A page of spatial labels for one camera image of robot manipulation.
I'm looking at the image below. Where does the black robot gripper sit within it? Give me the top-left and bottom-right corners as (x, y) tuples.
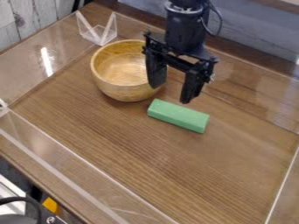
(143, 3), (220, 104)

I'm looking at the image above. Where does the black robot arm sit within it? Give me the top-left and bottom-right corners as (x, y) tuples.
(143, 0), (222, 104)

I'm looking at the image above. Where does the brown wooden bowl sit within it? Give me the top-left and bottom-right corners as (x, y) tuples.
(89, 39), (163, 102)

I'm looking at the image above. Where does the green rectangular block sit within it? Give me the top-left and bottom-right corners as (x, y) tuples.
(147, 99), (211, 133)

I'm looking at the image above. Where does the yellow and black device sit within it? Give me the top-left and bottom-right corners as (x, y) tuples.
(41, 197), (76, 224)

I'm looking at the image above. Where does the clear acrylic corner bracket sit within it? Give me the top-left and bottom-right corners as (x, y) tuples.
(75, 11), (118, 46)

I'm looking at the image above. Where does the clear acrylic tray wall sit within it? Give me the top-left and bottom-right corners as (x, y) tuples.
(0, 100), (179, 224)

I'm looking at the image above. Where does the black cable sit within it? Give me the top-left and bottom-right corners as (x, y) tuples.
(0, 196), (43, 224)

